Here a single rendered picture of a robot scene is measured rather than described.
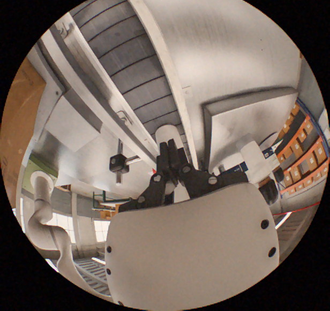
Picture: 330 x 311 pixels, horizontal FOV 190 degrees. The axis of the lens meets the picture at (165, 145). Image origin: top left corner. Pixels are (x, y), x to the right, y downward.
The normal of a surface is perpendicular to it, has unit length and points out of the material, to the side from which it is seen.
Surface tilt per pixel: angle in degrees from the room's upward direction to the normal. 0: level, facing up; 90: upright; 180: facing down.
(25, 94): 90
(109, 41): 0
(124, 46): 0
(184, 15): 0
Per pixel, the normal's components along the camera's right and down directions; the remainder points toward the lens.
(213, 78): 0.18, 0.79
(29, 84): 0.89, -0.39
